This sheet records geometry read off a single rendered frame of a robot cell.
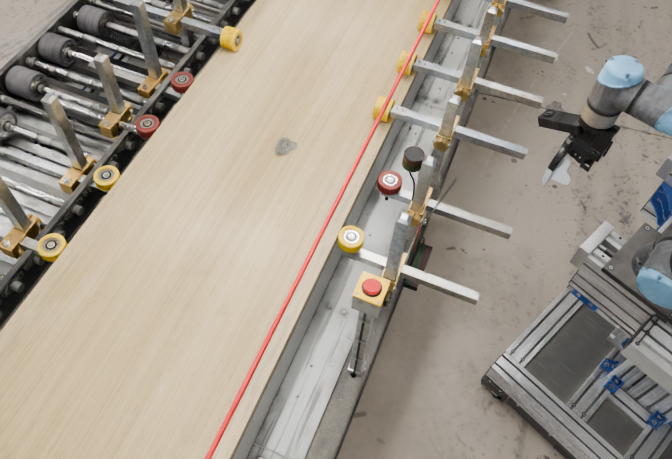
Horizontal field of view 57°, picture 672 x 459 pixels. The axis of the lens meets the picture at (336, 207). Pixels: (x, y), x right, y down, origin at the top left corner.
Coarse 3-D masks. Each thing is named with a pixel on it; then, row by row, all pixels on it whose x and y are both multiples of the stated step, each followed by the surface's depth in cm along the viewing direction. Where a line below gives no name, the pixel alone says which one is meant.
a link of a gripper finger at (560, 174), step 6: (564, 162) 144; (570, 162) 143; (558, 168) 145; (564, 168) 144; (546, 174) 146; (552, 174) 146; (558, 174) 145; (564, 174) 145; (546, 180) 147; (558, 180) 146; (564, 180) 145; (570, 180) 144
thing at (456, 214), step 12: (408, 192) 204; (432, 204) 201; (444, 204) 202; (444, 216) 202; (456, 216) 200; (468, 216) 199; (480, 216) 200; (480, 228) 200; (492, 228) 197; (504, 228) 197
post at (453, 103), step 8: (456, 96) 192; (448, 104) 192; (456, 104) 191; (448, 112) 195; (456, 112) 194; (448, 120) 198; (440, 128) 202; (448, 128) 200; (448, 136) 203; (440, 152) 211; (440, 160) 214; (440, 168) 219; (432, 176) 222
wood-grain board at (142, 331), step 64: (320, 0) 251; (384, 0) 253; (448, 0) 255; (256, 64) 229; (320, 64) 230; (384, 64) 232; (192, 128) 210; (256, 128) 211; (320, 128) 213; (384, 128) 214; (128, 192) 194; (192, 192) 195; (256, 192) 196; (320, 192) 197; (64, 256) 181; (128, 256) 182; (192, 256) 182; (256, 256) 183; (320, 256) 184; (64, 320) 170; (128, 320) 170; (192, 320) 171; (256, 320) 172; (0, 384) 159; (64, 384) 160; (128, 384) 161; (192, 384) 161; (256, 384) 162; (0, 448) 150; (64, 448) 151; (128, 448) 152; (192, 448) 152
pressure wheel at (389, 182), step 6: (384, 174) 202; (390, 174) 202; (396, 174) 202; (378, 180) 200; (384, 180) 201; (390, 180) 200; (396, 180) 201; (378, 186) 201; (384, 186) 199; (390, 186) 199; (396, 186) 199; (384, 192) 200; (390, 192) 200; (396, 192) 201
